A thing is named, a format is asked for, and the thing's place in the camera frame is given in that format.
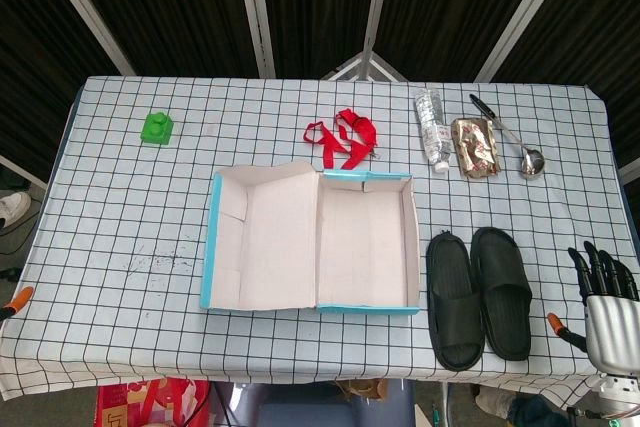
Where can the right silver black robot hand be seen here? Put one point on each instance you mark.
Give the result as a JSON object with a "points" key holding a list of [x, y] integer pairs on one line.
{"points": [[612, 327]]}

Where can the left robot hand orange thumb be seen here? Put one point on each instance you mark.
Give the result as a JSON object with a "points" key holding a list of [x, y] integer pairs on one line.
{"points": [[20, 299]]}

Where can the black rubber slipper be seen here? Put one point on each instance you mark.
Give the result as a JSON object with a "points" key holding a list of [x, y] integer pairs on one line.
{"points": [[455, 317], [505, 307]]}

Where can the blue shoebox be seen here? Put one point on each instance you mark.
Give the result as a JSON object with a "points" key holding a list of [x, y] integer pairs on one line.
{"points": [[280, 247]]}

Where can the white sneaker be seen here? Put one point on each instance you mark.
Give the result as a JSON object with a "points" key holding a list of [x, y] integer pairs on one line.
{"points": [[12, 207]]}

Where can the white black checkered tablecloth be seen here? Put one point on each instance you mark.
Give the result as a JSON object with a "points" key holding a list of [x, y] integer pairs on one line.
{"points": [[125, 227]]}

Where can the red patterned bag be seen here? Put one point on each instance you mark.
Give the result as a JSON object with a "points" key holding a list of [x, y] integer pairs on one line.
{"points": [[145, 402]]}

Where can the green toy brick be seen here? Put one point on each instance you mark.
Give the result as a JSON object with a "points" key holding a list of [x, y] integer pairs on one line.
{"points": [[157, 131]]}

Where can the gold foil snack packet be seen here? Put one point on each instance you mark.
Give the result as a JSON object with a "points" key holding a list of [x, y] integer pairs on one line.
{"points": [[475, 149]]}

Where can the brown paper bag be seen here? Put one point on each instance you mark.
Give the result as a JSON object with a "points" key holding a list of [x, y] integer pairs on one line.
{"points": [[365, 388]]}

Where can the clear plastic water bottle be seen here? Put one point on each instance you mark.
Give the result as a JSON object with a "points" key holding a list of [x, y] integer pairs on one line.
{"points": [[434, 129]]}

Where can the dark blue chair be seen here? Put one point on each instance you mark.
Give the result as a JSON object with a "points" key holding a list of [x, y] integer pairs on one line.
{"points": [[325, 409]]}

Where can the black folding screen white frame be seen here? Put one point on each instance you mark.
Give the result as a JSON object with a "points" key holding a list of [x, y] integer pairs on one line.
{"points": [[175, 2]]}

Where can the white metal stand frame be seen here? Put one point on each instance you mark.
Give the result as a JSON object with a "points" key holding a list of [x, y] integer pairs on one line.
{"points": [[367, 67]]}

